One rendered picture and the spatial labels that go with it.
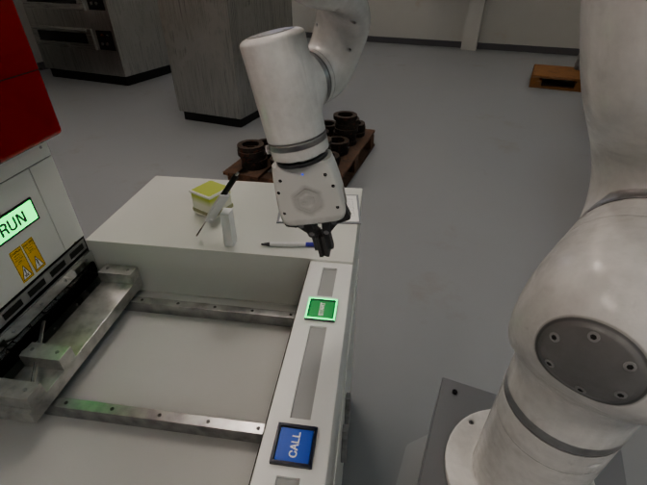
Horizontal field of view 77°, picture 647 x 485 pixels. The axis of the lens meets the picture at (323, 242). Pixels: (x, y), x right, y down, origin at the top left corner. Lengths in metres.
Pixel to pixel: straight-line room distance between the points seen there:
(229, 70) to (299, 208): 3.99
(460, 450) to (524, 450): 0.16
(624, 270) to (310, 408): 0.46
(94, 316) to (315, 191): 0.59
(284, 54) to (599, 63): 0.33
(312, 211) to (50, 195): 0.59
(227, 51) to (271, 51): 4.00
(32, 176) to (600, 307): 0.92
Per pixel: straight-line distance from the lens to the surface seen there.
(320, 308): 0.76
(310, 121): 0.55
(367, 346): 1.99
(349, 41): 0.58
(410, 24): 10.18
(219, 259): 0.95
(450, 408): 0.70
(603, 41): 0.32
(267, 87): 0.54
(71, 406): 0.89
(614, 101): 0.33
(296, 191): 0.59
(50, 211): 1.01
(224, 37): 4.51
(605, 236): 0.34
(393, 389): 1.86
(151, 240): 1.02
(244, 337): 0.93
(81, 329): 0.98
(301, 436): 0.61
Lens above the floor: 1.49
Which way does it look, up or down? 35 degrees down
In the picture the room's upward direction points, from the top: straight up
